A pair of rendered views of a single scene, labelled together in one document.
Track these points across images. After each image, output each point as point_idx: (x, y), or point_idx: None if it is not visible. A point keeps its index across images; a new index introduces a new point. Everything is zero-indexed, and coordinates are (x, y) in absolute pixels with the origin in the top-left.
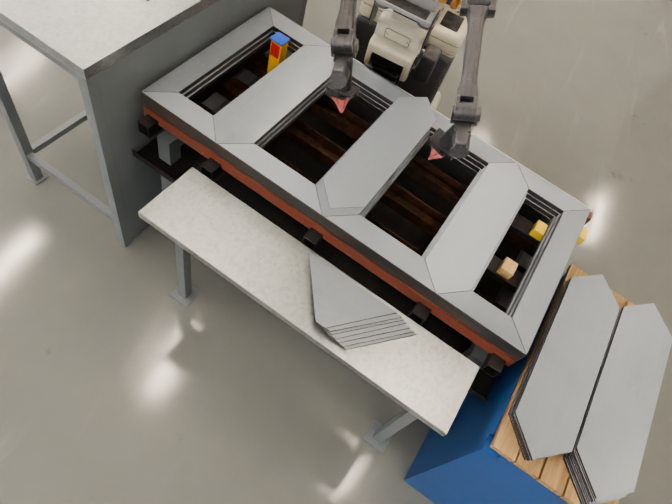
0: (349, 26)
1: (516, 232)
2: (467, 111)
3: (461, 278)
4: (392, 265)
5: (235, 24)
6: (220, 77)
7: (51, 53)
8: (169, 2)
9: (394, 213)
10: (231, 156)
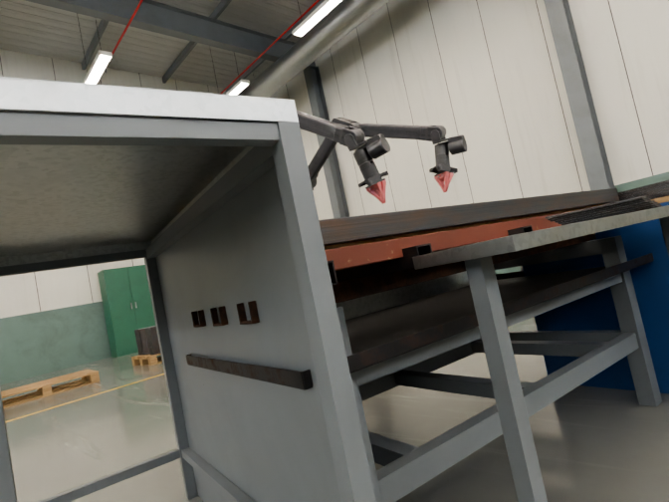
0: (346, 125)
1: None
2: (441, 126)
3: None
4: (553, 197)
5: (195, 270)
6: None
7: (219, 111)
8: (191, 178)
9: (450, 301)
10: (420, 214)
